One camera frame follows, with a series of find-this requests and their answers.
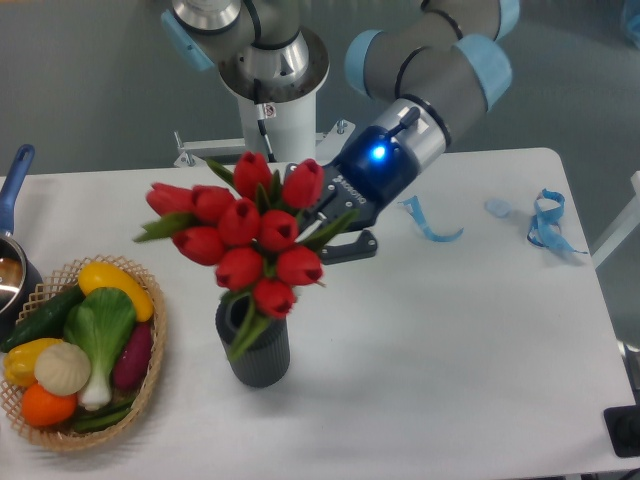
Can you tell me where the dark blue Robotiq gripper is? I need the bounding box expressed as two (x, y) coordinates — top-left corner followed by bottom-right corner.
(284, 125), (416, 265)

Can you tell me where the red tulip bouquet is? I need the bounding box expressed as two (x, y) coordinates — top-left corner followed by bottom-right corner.
(135, 151), (358, 361)

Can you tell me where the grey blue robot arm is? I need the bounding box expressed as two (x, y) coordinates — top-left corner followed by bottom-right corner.
(161, 1), (520, 264)

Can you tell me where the dark grey ribbed vase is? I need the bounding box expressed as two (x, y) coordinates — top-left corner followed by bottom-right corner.
(215, 296), (290, 388)

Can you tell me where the curled blue ribbon strip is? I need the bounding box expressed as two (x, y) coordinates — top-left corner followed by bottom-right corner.
(399, 196), (464, 243)

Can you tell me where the small pale blue cap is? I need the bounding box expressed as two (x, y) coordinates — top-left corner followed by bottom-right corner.
(484, 198), (512, 218)

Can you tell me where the blue ribbon knot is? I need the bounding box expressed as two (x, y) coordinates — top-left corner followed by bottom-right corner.
(526, 188), (588, 257)

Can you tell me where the purple sweet potato toy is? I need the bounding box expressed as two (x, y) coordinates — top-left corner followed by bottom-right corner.
(112, 323), (153, 391)

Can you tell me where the green bok choy toy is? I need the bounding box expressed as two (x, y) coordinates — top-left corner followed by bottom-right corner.
(63, 287), (136, 412)

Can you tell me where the green cucumber toy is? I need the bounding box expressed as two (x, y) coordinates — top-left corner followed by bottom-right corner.
(1, 285), (85, 353)

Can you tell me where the cream steamed bun toy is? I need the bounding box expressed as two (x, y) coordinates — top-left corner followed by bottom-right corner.
(34, 342), (91, 396)

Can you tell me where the green bean pods toy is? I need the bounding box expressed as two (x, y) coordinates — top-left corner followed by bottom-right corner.
(71, 396), (134, 434)

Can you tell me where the yellow bell pepper toy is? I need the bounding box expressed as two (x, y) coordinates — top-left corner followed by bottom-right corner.
(3, 338), (62, 388)

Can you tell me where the orange fruit toy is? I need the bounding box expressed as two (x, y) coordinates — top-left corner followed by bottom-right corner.
(21, 383), (77, 427)

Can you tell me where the woven wicker basket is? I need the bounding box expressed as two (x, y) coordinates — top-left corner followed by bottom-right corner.
(1, 255), (167, 452)

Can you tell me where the black device at edge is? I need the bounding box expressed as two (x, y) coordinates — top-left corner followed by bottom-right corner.
(603, 405), (639, 458)

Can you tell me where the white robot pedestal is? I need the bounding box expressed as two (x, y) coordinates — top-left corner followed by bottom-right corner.
(219, 27), (329, 163)

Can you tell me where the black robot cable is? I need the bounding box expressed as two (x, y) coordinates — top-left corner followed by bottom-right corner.
(251, 78), (278, 164)

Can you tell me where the blue handled saucepan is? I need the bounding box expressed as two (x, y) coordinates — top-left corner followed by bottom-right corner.
(1, 144), (42, 340)

